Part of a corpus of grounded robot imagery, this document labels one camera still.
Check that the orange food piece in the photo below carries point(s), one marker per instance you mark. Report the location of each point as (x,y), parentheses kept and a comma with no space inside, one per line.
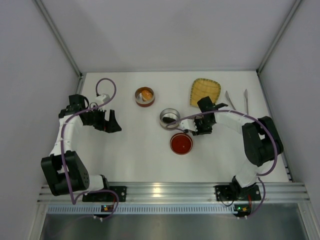
(146,95)

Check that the red steel container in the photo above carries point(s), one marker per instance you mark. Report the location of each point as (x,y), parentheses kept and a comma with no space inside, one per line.
(138,98)

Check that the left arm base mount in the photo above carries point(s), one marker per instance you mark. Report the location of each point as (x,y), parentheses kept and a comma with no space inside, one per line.
(114,194)

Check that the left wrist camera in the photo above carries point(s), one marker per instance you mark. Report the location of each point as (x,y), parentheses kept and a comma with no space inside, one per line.
(101,99)

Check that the yellow bamboo tray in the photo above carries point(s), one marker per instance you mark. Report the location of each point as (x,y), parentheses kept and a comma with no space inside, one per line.
(203,87)

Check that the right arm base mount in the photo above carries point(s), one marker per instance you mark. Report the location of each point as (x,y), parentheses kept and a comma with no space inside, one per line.
(230,192)

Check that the slotted cable duct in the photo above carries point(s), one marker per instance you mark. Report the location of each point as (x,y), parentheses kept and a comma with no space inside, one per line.
(132,209)

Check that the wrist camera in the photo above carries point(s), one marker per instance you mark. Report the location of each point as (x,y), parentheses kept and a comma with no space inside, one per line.
(188,125)
(101,99)

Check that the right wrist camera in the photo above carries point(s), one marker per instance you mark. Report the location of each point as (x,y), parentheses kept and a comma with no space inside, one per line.
(188,125)

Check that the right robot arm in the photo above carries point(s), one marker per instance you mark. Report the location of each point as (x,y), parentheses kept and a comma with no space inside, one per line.
(261,141)

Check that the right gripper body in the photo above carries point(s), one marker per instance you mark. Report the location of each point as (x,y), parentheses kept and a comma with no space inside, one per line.
(200,124)

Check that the metal tongs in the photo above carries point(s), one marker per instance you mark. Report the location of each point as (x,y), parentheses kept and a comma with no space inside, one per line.
(246,101)

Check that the left frame post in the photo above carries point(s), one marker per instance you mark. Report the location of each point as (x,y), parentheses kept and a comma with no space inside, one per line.
(57,36)

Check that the red lid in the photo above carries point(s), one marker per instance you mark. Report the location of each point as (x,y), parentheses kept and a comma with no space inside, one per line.
(181,143)

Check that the aluminium front rail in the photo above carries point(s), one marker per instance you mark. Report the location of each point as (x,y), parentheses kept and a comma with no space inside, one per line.
(206,193)

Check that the beige steel container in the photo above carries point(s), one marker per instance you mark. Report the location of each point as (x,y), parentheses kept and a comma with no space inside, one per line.
(169,112)

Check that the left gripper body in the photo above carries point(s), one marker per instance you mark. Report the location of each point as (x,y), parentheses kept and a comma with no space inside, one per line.
(104,120)

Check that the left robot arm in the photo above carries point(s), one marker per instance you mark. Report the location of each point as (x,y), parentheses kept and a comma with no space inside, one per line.
(63,169)

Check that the black spiky food piece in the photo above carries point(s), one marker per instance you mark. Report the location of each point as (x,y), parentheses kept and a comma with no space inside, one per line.
(168,119)

